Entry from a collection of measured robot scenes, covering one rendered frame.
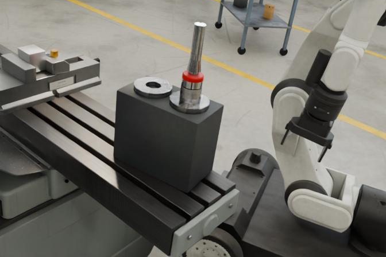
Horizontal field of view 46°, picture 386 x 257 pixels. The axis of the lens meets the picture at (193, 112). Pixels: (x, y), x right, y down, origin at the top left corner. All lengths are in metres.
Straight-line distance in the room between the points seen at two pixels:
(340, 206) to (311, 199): 0.09
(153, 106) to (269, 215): 0.77
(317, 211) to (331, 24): 0.60
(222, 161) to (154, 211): 1.88
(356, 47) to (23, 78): 0.87
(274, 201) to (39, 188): 0.84
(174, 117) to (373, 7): 0.50
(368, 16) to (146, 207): 0.65
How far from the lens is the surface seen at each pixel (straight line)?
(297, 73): 1.37
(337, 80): 1.13
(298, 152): 1.48
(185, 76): 0.97
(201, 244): 1.52
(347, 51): 1.11
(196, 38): 0.94
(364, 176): 3.11
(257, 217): 1.61
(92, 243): 1.57
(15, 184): 1.25
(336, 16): 1.27
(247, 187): 1.69
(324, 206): 1.51
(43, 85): 1.38
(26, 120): 1.30
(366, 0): 1.10
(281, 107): 1.37
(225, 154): 2.92
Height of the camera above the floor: 1.60
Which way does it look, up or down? 29 degrees down
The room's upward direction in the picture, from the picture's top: 8 degrees clockwise
